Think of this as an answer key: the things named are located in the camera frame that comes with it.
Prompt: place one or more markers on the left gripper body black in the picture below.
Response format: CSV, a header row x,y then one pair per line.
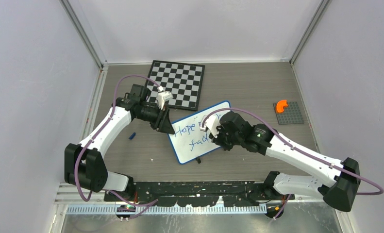
x,y
155,116

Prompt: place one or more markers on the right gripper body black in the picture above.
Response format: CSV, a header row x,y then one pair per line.
x,y
225,139

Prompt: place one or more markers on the whiteboard with blue frame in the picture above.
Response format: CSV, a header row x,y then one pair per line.
x,y
189,142

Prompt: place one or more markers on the blue marker cap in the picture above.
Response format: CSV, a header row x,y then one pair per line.
x,y
132,136

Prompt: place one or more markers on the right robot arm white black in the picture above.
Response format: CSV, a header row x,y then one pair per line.
x,y
333,180

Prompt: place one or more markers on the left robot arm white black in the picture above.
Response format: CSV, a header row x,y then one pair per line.
x,y
84,164

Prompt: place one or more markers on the black white checkerboard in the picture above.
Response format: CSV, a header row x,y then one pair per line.
x,y
183,80

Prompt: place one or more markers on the orange curved block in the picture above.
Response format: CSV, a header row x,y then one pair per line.
x,y
281,106

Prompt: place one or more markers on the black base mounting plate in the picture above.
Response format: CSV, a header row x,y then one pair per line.
x,y
197,194

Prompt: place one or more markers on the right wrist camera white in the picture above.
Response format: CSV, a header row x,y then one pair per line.
x,y
210,123

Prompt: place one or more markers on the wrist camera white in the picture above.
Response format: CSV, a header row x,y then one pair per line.
x,y
162,97
210,123

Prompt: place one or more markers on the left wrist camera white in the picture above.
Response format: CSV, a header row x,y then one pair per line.
x,y
162,97

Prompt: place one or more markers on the grey studded base plate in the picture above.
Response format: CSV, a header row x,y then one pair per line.
x,y
291,115

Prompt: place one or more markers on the slotted cable duct strip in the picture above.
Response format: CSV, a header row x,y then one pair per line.
x,y
109,209

